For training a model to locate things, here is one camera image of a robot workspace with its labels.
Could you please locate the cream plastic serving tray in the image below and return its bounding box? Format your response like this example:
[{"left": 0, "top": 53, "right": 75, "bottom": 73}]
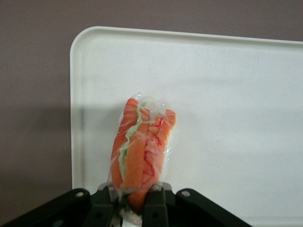
[{"left": 70, "top": 26, "right": 303, "bottom": 227}]

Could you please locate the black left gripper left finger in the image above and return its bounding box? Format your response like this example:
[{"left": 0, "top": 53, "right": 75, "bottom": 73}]
[{"left": 0, "top": 182, "right": 119, "bottom": 227}]

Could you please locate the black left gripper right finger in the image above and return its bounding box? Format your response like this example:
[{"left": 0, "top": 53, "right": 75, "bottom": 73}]
[{"left": 142, "top": 182, "right": 253, "bottom": 227}]

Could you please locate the plastic sandwich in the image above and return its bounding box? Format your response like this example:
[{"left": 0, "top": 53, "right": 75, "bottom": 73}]
[{"left": 107, "top": 93, "right": 178, "bottom": 227}]

